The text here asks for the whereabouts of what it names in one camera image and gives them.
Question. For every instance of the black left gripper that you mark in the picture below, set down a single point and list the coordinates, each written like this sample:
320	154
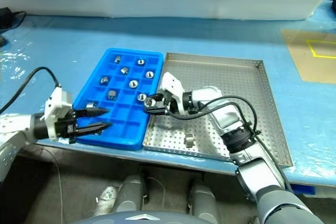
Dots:
64	127

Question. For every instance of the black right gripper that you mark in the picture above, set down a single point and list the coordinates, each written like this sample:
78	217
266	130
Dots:
169	103

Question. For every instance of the metal nut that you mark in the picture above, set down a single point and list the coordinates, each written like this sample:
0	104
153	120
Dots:
151	102
112	94
142	96
149	74

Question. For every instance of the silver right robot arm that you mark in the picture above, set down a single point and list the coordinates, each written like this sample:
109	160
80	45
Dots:
225	119

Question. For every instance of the blue compartment tray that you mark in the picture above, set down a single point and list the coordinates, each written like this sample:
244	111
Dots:
131	128

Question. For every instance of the metal nut in blue tray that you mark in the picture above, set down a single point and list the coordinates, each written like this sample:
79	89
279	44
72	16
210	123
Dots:
149	74

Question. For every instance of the perforated metal tray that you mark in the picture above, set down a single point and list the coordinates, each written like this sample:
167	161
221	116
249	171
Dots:
223	77

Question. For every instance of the white mottled foot cover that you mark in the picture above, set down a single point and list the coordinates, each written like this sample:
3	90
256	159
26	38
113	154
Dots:
107	195

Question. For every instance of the dark grey rounded leg shell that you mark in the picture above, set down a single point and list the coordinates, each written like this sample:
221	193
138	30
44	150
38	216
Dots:
203	197
134	193

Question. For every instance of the grey robot chest shell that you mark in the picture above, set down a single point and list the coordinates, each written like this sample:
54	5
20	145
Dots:
136	218

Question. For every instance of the brown cardboard sheet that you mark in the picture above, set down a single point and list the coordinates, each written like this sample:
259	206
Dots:
302	69

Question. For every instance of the blue plastic piece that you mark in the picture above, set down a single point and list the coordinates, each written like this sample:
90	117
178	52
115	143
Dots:
304	190

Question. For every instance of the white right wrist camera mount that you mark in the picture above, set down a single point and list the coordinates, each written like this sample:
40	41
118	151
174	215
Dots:
170	82

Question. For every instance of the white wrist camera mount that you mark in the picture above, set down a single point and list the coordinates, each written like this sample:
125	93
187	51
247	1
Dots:
56	103
170	82

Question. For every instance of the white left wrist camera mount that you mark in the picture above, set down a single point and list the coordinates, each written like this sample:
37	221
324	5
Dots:
56	103

